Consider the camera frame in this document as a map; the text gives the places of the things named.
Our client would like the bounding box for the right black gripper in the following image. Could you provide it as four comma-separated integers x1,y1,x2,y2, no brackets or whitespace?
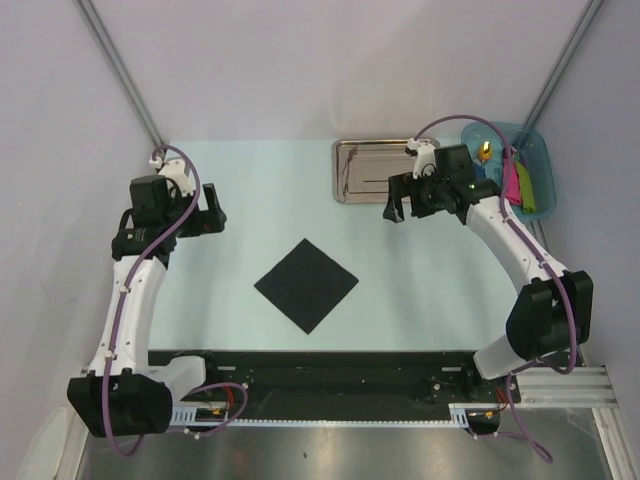
383,167,449,223

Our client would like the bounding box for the black paper napkin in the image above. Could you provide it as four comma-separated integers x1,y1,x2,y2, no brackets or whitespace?
254,239,359,335

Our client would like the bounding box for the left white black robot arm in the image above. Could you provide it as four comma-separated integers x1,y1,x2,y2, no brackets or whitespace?
67,175,226,438

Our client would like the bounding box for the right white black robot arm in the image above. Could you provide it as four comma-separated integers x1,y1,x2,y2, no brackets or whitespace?
383,139,594,401

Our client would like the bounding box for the blue rolled napkin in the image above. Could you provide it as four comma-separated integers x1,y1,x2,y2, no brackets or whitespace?
474,163,486,180

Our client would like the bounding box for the pink rolled napkin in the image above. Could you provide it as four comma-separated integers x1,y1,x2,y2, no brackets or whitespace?
502,159,522,206

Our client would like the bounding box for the green rolled napkin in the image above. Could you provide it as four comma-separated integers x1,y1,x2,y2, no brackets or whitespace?
515,162,537,215

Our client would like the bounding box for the stainless steel tray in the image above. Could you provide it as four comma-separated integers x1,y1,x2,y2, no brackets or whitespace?
332,139,413,204

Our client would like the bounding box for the yellow utensil in bin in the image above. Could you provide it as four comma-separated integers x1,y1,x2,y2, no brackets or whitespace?
477,141,493,163

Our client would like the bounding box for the teal plastic bin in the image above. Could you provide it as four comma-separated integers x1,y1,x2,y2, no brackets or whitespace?
461,122,556,224

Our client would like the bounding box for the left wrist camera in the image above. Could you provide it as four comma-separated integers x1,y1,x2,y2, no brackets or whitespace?
149,156,195,197

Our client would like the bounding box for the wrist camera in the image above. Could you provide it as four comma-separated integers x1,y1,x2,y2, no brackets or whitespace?
149,156,195,197
405,138,436,179

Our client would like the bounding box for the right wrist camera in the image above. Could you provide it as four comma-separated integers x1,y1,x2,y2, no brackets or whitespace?
405,138,436,179

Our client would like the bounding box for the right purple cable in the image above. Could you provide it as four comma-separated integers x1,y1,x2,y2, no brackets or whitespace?
412,114,581,464

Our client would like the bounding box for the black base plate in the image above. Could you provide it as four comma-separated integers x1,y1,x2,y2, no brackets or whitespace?
147,349,522,422

